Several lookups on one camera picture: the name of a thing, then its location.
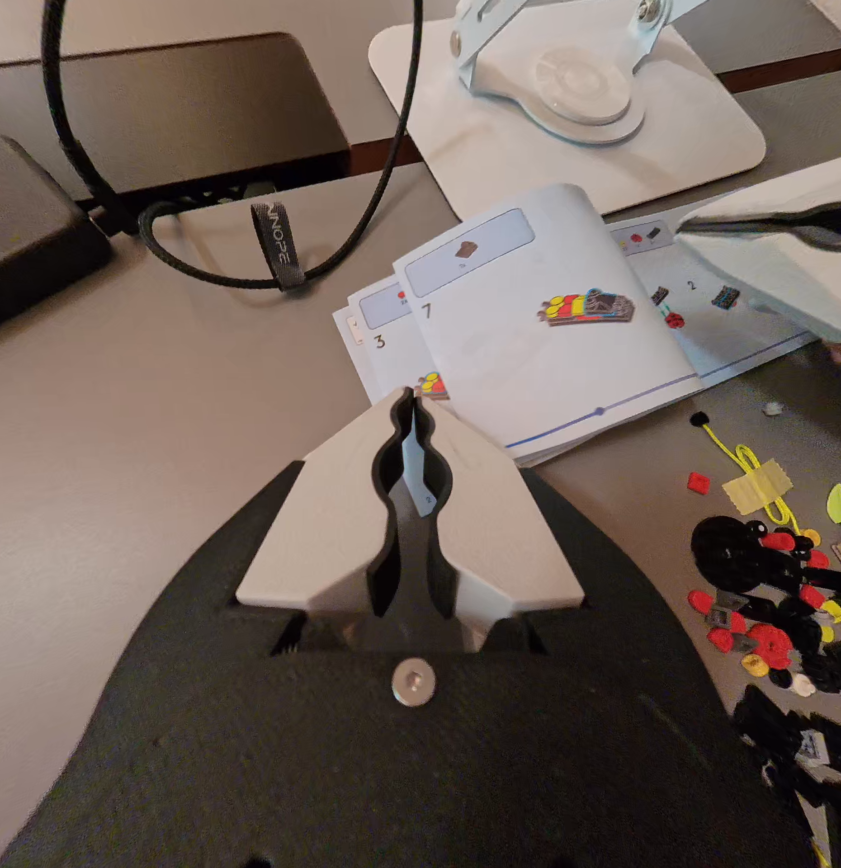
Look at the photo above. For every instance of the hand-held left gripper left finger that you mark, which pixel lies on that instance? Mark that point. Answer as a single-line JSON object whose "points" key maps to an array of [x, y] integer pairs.
{"points": [[325, 529]]}

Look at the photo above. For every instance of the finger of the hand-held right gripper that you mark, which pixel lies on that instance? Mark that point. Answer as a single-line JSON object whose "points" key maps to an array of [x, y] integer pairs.
{"points": [[787, 285], [766, 190]]}

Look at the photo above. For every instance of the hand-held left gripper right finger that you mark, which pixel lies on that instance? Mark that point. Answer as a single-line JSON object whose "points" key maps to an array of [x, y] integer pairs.
{"points": [[502, 536]]}

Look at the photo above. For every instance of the lego instruction booklet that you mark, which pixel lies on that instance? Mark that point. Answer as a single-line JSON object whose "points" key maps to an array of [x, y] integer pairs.
{"points": [[515, 352]]}

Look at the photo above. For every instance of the pile of lego pieces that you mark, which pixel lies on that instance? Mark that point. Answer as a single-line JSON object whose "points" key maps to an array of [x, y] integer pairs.
{"points": [[746, 549]]}

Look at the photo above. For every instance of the small red square lego tile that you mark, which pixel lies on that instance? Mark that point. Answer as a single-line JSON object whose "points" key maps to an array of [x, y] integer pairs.
{"points": [[698, 483]]}

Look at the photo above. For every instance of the black dock box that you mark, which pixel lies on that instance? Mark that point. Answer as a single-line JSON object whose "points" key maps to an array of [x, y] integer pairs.
{"points": [[34, 230]]}

